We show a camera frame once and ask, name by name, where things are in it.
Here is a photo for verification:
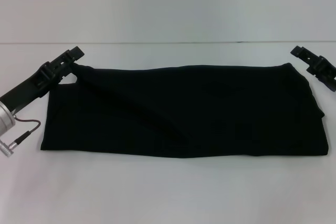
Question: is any left arm gripper cable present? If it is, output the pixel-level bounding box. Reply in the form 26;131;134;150
0;115;43;159

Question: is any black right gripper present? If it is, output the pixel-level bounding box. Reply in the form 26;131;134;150
291;45;336;91

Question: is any black shirt with white print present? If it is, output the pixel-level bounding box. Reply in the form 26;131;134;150
40;62;329;159

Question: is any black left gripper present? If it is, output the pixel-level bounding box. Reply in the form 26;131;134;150
0;46;85;112

